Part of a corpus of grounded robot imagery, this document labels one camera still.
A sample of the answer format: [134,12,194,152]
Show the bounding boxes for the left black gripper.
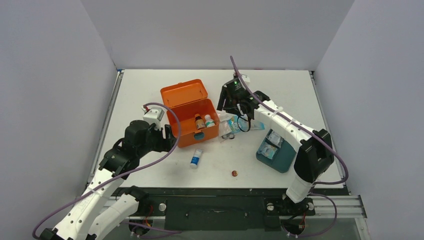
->
[137,123,177,158]

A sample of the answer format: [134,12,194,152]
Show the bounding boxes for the white bottle green label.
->
[204,114,216,128]

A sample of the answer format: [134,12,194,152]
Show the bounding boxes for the blue snack packet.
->
[227,115,265,134]

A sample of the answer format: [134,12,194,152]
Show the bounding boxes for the white blue tube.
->
[189,149,203,169]

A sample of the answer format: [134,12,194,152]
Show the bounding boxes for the orange plastic medicine box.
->
[160,79,220,148]

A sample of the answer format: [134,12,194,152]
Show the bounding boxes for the clear zip bag gauze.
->
[218,121,233,138]

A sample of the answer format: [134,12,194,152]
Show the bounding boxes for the brown bottle orange cap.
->
[194,114,206,130]

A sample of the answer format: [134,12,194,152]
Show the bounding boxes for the zip bag of wipes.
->
[266,129,284,148]

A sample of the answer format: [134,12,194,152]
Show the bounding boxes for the teal divided tray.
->
[255,129,296,173]

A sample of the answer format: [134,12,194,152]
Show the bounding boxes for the white gauze packet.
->
[216,110,233,122]

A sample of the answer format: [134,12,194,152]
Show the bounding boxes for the small teal wipe packet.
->
[257,142,278,160]

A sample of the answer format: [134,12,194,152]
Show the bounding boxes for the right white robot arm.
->
[217,77,334,214]

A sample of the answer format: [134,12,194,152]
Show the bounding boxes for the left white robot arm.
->
[32,118,180,240]

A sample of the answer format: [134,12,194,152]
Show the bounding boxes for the black scissors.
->
[221,133,235,141]

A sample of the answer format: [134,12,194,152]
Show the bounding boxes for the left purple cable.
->
[32,102,182,239]

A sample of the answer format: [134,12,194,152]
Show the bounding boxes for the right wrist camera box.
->
[241,74,251,85]

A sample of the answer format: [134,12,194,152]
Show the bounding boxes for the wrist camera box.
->
[241,74,251,85]
[142,107,165,130]

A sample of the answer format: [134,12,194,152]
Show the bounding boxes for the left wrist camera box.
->
[142,107,165,130]

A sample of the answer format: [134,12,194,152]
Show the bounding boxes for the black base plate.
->
[115,187,349,233]

